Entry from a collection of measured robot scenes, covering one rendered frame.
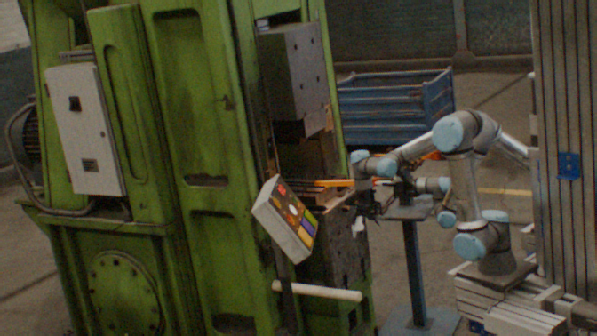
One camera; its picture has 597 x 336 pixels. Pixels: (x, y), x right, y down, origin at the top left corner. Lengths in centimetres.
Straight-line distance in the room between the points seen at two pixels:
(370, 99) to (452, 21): 429
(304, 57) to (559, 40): 121
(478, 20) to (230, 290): 823
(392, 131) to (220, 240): 407
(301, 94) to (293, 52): 20
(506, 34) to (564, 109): 846
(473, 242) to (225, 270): 138
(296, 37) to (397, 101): 400
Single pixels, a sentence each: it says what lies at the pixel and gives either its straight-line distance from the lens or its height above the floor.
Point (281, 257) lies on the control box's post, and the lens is 307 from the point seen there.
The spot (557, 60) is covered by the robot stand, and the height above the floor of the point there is 160.
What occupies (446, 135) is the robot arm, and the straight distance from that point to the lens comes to 260.
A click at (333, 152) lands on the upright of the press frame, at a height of 105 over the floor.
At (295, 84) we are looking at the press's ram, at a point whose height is 153.
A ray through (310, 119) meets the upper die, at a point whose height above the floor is 134.
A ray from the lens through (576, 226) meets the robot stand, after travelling 283.
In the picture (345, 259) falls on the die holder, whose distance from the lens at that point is 362.
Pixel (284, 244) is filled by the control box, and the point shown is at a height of 101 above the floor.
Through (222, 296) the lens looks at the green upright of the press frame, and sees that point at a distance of 370.
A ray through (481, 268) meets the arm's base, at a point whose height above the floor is 84.
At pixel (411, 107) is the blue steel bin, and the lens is 722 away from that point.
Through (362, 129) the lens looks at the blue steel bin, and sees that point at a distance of 748.
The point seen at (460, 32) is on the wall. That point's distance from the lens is 1137.
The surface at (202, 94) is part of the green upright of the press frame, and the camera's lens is 332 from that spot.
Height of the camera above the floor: 210
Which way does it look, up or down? 16 degrees down
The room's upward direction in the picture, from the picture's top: 9 degrees counter-clockwise
